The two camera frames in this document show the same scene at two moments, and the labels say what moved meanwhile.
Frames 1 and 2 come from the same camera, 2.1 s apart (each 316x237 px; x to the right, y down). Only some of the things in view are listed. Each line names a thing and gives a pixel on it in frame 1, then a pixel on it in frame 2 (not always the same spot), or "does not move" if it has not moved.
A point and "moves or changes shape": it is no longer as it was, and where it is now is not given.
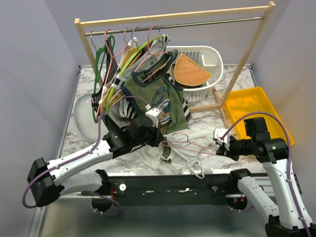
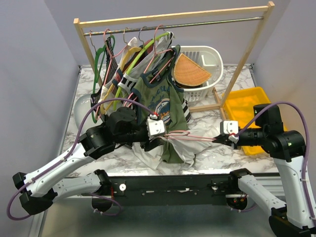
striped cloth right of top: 186,110 does not move
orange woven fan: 187,72 does not move
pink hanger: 111,58 does not move
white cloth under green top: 149,155 does not move
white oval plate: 87,128 does not move
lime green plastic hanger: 145,44 to 150,44
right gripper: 231,154 to 224,138
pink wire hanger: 189,142 to 181,133
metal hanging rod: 168,26 does not move
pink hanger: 111,102 to 155,53
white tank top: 190,145 moves or changes shape
